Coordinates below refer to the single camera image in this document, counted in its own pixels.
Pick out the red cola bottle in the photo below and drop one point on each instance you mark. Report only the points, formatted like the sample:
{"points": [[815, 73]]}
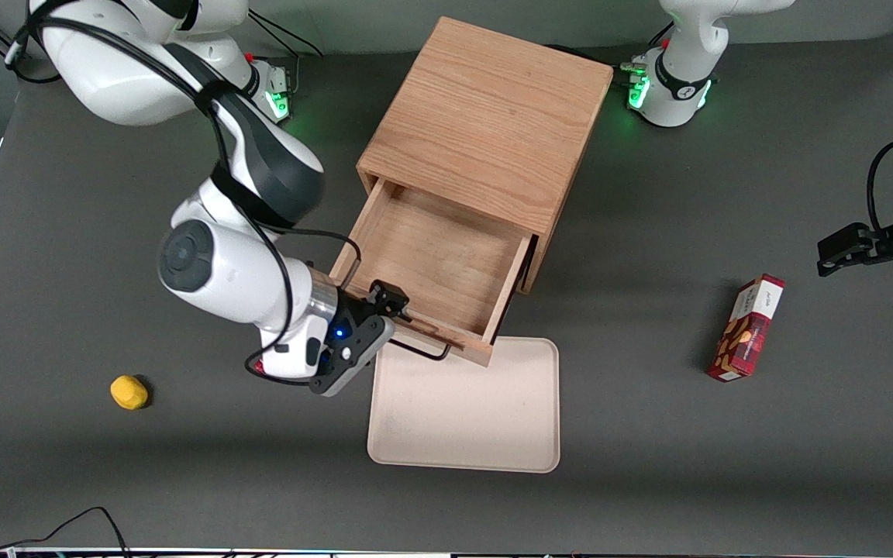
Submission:
{"points": [[259, 366]]}

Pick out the beige plastic tray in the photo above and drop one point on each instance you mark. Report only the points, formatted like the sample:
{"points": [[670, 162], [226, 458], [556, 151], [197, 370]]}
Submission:
{"points": [[463, 418]]}

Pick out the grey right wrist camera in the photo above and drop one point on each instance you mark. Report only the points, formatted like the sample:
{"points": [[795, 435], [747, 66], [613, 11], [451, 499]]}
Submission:
{"points": [[353, 358]]}

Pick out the oak wooden drawer cabinet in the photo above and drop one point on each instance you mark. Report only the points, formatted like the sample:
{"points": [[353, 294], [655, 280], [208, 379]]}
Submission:
{"points": [[485, 116]]}

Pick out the yellow lemon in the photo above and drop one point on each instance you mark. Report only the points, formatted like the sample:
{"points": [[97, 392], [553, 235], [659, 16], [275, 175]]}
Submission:
{"points": [[129, 392]]}

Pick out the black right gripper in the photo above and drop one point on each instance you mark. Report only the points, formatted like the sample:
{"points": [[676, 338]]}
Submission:
{"points": [[353, 313]]}

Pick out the red cookie box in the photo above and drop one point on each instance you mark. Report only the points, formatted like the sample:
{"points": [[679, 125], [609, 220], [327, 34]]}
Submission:
{"points": [[747, 329]]}

